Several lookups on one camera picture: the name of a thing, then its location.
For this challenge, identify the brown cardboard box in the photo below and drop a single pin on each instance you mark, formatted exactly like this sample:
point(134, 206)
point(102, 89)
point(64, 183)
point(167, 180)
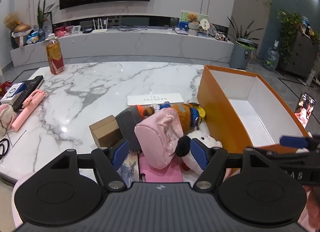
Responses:
point(106, 132)

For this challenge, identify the water jug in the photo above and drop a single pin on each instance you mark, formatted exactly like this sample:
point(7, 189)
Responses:
point(272, 57)

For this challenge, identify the black remote control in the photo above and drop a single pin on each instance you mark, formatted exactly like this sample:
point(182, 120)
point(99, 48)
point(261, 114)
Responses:
point(31, 85)

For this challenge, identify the orange drink bottle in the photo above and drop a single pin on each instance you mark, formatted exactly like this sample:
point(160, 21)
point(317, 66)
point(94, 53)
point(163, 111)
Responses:
point(54, 55)

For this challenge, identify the pink notebook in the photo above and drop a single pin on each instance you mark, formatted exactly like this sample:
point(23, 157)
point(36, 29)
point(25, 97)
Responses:
point(170, 174)

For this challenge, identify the long white box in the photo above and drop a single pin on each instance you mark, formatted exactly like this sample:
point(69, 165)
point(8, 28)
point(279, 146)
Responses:
point(150, 99)

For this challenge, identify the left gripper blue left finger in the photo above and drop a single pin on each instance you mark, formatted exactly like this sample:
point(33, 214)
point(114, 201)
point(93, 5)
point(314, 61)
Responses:
point(119, 153)

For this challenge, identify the smartphone on stand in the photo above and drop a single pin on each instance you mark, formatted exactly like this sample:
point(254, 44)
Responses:
point(304, 108)

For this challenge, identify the pink selfie stick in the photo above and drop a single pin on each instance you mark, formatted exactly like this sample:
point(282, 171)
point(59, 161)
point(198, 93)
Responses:
point(28, 106)

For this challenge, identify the white black plush dog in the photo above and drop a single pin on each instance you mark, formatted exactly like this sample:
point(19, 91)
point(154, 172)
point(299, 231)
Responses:
point(183, 149)

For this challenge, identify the dark grey cabinet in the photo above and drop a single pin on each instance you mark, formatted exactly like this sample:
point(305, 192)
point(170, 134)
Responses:
point(302, 59)

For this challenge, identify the brown bear plush blue jacket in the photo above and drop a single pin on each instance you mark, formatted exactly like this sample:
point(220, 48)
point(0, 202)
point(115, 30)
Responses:
point(191, 115)

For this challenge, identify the small bear on shelf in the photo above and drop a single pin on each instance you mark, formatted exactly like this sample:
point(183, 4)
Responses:
point(192, 18)

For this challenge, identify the grey trash bin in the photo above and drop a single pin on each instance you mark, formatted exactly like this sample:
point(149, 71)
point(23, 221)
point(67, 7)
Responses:
point(241, 53)

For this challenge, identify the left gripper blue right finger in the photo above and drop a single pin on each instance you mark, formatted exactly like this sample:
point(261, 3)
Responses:
point(200, 152)

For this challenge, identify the dark grey box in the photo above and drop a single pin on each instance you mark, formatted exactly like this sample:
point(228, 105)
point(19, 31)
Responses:
point(126, 121)

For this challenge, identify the pink plush backpack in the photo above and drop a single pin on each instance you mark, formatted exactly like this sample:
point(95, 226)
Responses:
point(158, 136)

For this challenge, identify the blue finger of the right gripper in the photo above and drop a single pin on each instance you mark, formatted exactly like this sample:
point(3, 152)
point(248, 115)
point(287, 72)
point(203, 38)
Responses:
point(294, 142)

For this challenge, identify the potted green plant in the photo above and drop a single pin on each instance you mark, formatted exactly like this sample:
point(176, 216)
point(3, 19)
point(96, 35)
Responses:
point(43, 11)

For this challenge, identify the person's right hand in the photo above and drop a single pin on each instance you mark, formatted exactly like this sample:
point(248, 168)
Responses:
point(312, 207)

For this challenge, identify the blue white small box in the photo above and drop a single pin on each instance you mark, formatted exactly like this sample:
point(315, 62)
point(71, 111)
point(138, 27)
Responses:
point(13, 93)

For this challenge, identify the black scissors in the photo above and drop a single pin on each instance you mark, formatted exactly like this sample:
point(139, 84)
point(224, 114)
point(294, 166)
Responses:
point(4, 147)

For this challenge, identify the pink plush toy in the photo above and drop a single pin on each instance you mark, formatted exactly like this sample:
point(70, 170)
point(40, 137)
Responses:
point(7, 117)

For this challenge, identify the white wifi router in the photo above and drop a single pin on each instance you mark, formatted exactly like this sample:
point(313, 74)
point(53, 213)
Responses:
point(100, 26)

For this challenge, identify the orange crochet fruit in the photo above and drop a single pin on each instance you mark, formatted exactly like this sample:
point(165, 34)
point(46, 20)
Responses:
point(141, 111)

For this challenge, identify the large orange storage box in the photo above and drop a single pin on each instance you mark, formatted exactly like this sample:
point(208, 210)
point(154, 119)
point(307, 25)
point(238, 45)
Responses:
point(243, 110)

